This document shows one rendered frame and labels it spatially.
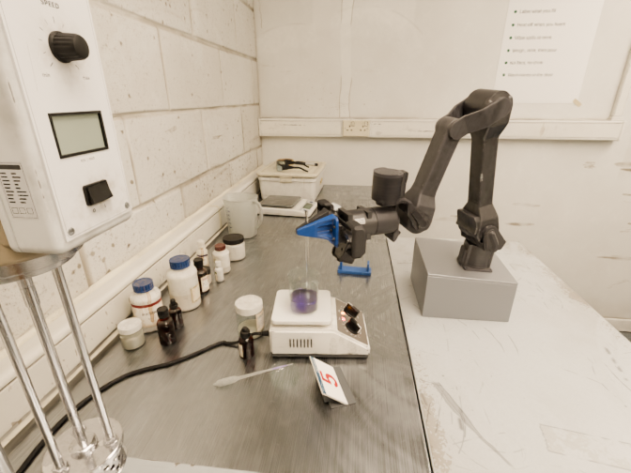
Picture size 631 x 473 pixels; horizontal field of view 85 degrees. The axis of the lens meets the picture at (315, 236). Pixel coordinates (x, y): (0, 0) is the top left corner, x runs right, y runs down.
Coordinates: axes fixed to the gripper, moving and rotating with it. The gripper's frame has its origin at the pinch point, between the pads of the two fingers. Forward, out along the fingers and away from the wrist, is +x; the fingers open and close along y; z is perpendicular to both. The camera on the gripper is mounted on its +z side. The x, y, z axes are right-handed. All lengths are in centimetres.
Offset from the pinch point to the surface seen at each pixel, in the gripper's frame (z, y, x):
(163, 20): -44, 63, 22
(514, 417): 26.0, -29.9, -24.3
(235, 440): 25.5, -18.7, 19.7
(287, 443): 25.6, -21.8, 12.2
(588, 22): -55, 78, -166
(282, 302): 16.8, 3.0, 6.3
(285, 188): 19, 105, -22
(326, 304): 16.9, -0.8, -2.3
